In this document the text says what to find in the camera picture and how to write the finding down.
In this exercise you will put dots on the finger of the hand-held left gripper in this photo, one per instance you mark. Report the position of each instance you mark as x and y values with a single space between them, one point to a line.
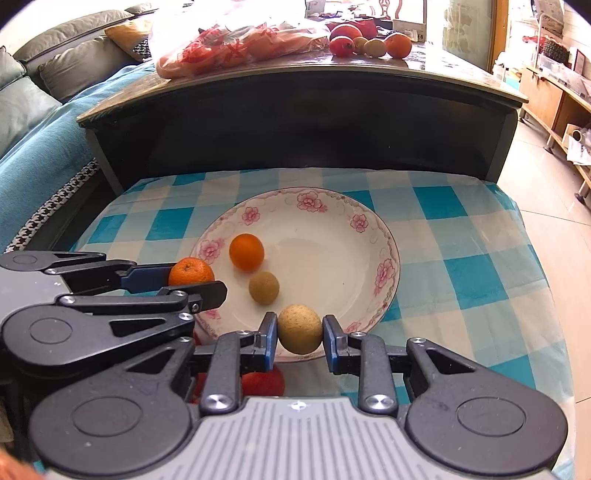
207 295
143 277

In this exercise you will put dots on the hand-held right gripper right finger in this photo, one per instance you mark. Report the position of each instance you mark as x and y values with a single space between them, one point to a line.
330 346

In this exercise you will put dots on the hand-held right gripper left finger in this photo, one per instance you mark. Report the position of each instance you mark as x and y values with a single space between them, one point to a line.
270 344

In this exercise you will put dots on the bumpy orange mandarin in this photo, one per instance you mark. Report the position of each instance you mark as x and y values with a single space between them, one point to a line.
189 273

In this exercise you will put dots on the large brown longan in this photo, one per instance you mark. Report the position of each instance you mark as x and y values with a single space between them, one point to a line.
300 328

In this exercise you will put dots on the red tomato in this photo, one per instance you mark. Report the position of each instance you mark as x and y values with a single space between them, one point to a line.
263 383
341 47

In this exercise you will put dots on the white floral rimmed plate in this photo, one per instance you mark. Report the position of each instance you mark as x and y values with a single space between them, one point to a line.
323 258

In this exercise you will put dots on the red yellow apple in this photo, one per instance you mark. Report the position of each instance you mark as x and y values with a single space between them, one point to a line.
346 31

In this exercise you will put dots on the small brown longan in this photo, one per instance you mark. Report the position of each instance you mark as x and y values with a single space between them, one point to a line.
263 287

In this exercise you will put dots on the smooth round orange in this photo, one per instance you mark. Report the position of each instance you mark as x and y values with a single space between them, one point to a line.
247 251

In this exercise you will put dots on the blue white checkered tablecloth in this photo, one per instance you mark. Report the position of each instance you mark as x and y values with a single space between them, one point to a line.
461 258

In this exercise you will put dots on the black sofa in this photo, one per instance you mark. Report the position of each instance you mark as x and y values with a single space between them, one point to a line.
300 134

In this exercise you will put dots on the grey green sofa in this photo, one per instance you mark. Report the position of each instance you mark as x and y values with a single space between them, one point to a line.
27 74

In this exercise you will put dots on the yellow houndstooth cushion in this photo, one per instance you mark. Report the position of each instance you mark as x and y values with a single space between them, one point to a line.
131 37

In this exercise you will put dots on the clear plastic fruit bag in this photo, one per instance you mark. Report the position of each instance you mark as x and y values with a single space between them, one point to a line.
221 46

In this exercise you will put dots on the red container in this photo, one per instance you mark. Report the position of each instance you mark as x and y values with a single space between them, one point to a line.
369 27

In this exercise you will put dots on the white box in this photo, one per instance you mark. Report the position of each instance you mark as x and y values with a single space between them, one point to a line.
578 134

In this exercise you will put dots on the wooden low shelf unit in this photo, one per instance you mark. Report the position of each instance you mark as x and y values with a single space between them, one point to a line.
549 99

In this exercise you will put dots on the dark woven basket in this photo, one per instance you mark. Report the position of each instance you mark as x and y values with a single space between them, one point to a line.
555 50

